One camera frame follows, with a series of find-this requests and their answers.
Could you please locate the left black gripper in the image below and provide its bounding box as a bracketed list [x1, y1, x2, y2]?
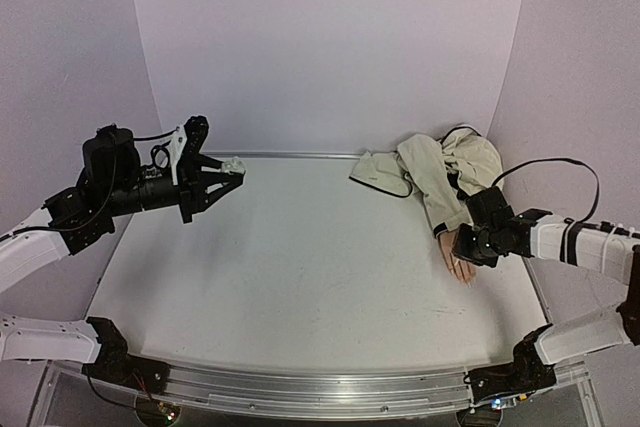
[105, 154, 245, 223]

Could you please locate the white nail polish bottle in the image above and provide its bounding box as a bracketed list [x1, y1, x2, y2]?
[220, 157, 246, 175]

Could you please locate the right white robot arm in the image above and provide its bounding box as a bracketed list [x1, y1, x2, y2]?
[452, 186, 639, 365]

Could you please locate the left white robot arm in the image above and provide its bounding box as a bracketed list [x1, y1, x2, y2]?
[1, 116, 246, 384]

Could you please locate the mannequin hand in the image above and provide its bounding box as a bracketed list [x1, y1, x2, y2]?
[438, 231, 476, 285]

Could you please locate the beige jacket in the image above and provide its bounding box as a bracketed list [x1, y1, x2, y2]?
[349, 125, 503, 236]

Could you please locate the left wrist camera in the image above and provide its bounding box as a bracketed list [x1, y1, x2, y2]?
[167, 115, 209, 186]

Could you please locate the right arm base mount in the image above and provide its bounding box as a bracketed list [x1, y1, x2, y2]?
[463, 324, 557, 404]

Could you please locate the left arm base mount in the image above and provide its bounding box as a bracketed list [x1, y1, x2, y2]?
[82, 317, 170, 394]

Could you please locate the aluminium front rail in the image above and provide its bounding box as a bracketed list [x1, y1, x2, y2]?
[44, 354, 596, 427]

